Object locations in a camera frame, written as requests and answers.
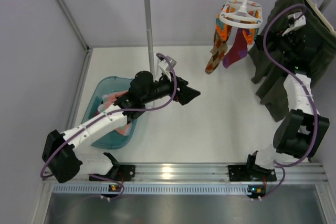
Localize argyle brown orange sock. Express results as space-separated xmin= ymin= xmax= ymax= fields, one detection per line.
xmin=205 ymin=17 xmax=232 ymax=74

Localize maroon purple sock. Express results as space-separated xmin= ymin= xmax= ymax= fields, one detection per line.
xmin=97 ymin=91 xmax=127 ymax=114
xmin=223 ymin=28 xmax=249 ymax=69

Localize pink patterned sock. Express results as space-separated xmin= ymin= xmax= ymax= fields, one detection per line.
xmin=115 ymin=123 xmax=133 ymax=136

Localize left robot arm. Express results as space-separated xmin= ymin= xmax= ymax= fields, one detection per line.
xmin=42 ymin=71 xmax=201 ymax=183

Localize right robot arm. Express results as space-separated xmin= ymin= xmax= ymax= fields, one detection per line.
xmin=246 ymin=59 xmax=330 ymax=182

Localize white round clip hanger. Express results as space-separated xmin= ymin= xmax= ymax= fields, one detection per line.
xmin=219 ymin=0 xmax=263 ymax=29

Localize white clothes hanger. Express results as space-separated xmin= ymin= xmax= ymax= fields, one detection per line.
xmin=304 ymin=0 xmax=335 ymax=36

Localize teal plastic basin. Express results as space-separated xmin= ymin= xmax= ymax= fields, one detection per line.
xmin=81 ymin=76 xmax=139 ymax=150

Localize dark green shorts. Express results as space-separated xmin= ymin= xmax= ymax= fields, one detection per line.
xmin=248 ymin=0 xmax=335 ymax=122

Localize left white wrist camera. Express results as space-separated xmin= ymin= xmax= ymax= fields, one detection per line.
xmin=156 ymin=53 xmax=176 ymax=81

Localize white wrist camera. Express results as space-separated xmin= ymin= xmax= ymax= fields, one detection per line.
xmin=156 ymin=53 xmax=176 ymax=81
xmin=282 ymin=12 xmax=306 ymax=37

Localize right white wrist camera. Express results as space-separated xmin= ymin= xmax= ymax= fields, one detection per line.
xmin=282 ymin=12 xmax=306 ymax=37

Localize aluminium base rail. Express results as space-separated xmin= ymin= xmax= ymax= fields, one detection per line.
xmin=130 ymin=163 xmax=328 ymax=184

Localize grey slotted cable duct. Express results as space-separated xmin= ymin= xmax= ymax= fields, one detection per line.
xmin=52 ymin=182 xmax=279 ymax=195

